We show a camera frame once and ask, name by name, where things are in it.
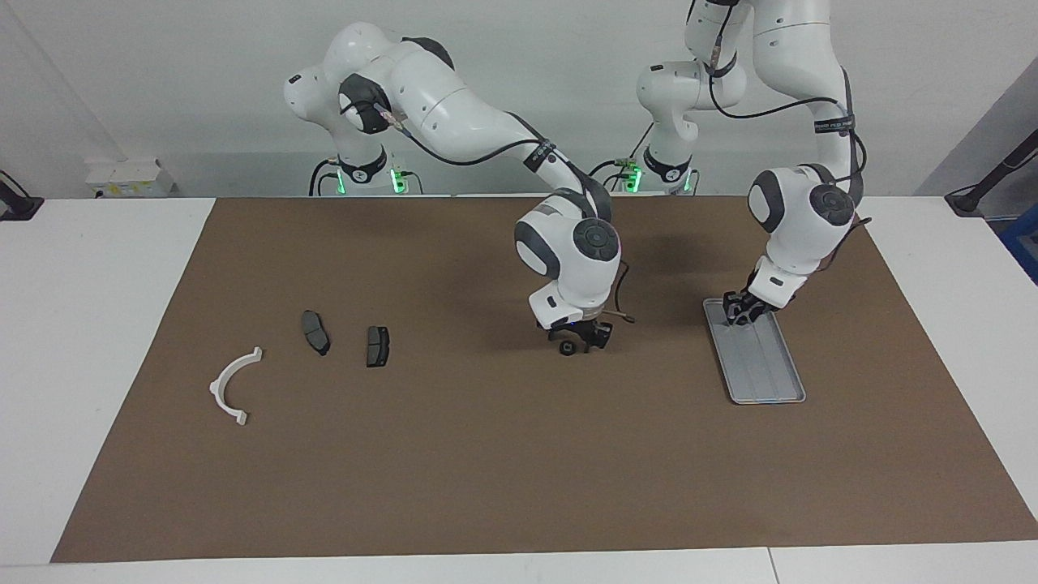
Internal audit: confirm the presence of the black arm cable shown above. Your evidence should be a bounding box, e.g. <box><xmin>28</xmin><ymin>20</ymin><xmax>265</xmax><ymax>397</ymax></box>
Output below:
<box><xmin>341</xmin><ymin>89</ymin><xmax>637</xmax><ymax>324</ymax></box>
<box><xmin>706</xmin><ymin>0</ymin><xmax>873</xmax><ymax>277</ymax></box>

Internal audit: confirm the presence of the silver metal tray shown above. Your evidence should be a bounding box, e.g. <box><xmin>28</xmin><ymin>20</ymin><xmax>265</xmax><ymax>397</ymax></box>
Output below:
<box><xmin>702</xmin><ymin>297</ymin><xmax>807</xmax><ymax>405</ymax></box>

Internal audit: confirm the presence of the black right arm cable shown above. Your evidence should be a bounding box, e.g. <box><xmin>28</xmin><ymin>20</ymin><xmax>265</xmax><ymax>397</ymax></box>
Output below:
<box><xmin>341</xmin><ymin>89</ymin><xmax>637</xmax><ymax>324</ymax></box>

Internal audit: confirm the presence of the white socket box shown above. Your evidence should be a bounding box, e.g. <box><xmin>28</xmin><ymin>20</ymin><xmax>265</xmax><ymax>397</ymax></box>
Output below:
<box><xmin>85</xmin><ymin>158</ymin><xmax>175</xmax><ymax>200</ymax></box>

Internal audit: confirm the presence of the brown table mat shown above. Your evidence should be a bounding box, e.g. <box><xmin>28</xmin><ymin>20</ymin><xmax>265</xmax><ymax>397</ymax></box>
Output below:
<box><xmin>50</xmin><ymin>195</ymin><xmax>1038</xmax><ymax>563</ymax></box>

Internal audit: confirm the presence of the long dark brake pad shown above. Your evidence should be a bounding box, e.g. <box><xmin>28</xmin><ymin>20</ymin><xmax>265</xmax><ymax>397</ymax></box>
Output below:
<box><xmin>301</xmin><ymin>310</ymin><xmax>331</xmax><ymax>357</ymax></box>

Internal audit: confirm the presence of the black base cable brass connector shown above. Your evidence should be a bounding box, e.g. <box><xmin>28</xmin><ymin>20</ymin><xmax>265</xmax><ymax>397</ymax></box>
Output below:
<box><xmin>590</xmin><ymin>122</ymin><xmax>650</xmax><ymax>193</ymax></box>

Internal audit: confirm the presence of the black clamp mount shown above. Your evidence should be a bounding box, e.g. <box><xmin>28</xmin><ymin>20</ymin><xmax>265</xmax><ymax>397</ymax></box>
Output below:
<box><xmin>0</xmin><ymin>170</ymin><xmax>43</xmax><ymax>221</ymax></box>

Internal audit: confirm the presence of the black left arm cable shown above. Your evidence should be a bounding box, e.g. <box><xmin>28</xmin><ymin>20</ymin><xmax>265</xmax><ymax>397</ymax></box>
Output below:
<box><xmin>706</xmin><ymin>0</ymin><xmax>873</xmax><ymax>277</ymax></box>

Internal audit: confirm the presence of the blue crate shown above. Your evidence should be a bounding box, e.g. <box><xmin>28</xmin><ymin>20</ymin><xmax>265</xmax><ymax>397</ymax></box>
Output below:
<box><xmin>997</xmin><ymin>207</ymin><xmax>1038</xmax><ymax>285</ymax></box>

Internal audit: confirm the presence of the black stand with pole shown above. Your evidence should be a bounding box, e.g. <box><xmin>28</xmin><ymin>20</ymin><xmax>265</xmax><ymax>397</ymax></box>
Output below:
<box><xmin>945</xmin><ymin>130</ymin><xmax>1038</xmax><ymax>218</ymax></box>

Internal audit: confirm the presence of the white semicircular bracket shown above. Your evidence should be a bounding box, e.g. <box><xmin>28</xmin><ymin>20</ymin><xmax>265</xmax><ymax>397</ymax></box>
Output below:
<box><xmin>209</xmin><ymin>346</ymin><xmax>264</xmax><ymax>427</ymax></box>

